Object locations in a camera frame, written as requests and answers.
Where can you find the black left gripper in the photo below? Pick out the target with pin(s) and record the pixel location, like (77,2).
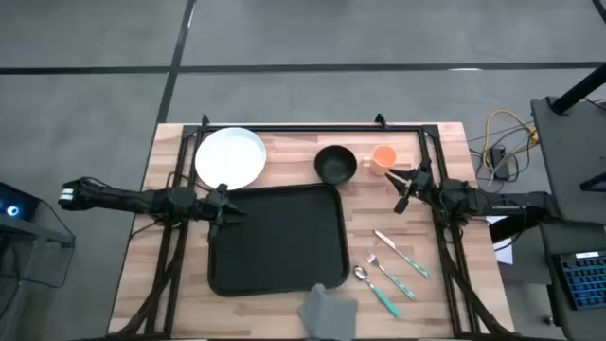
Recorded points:
(208,206)

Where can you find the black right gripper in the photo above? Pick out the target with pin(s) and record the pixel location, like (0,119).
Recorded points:
(420,182)

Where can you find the orange mug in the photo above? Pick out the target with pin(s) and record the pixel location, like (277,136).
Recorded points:
(383,158)

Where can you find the white round plate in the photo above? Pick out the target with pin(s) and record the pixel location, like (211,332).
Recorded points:
(230,156)

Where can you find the black bowl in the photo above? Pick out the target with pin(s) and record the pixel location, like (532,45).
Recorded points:
(335,166)

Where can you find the grey cloth napkin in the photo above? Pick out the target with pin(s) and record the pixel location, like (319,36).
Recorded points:
(331,315)

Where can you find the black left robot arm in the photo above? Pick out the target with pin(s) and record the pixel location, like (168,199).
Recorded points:
(118,196)

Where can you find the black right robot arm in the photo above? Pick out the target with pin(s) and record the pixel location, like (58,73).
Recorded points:
(473,199)

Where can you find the black plastic tray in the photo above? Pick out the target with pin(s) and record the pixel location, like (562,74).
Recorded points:
(279,241)

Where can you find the black power adapter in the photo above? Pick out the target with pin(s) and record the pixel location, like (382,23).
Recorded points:
(498,158)

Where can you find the black diagonal bar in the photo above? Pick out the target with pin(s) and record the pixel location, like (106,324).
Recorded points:
(502,232)

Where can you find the white paper sheet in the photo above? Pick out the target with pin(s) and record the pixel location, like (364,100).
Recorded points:
(505,253)

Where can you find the dark grey keyboard desk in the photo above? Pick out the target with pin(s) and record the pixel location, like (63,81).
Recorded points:
(551,237)

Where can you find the black desk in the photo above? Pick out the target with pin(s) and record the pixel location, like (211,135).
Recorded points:
(573,156)

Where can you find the black screen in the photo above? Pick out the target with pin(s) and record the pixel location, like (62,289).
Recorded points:
(597,184)

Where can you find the backlit computer keyboard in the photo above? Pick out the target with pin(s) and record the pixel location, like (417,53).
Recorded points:
(584,281)

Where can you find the black pole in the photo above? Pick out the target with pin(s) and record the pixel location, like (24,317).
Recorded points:
(580,87)

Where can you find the black device with blue light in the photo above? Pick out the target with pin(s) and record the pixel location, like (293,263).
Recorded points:
(14,199)

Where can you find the black metal table frame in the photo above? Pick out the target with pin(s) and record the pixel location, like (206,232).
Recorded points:
(308,128)

